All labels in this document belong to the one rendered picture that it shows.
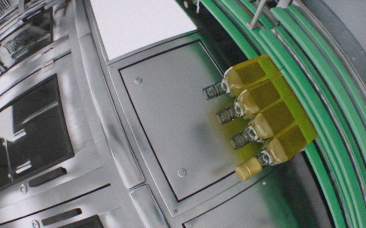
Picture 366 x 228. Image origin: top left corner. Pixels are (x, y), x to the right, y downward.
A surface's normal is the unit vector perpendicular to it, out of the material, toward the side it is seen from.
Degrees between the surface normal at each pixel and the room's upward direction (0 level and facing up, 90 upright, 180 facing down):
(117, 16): 90
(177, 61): 90
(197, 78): 90
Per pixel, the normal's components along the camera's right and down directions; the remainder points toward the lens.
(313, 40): 0.06, -0.34
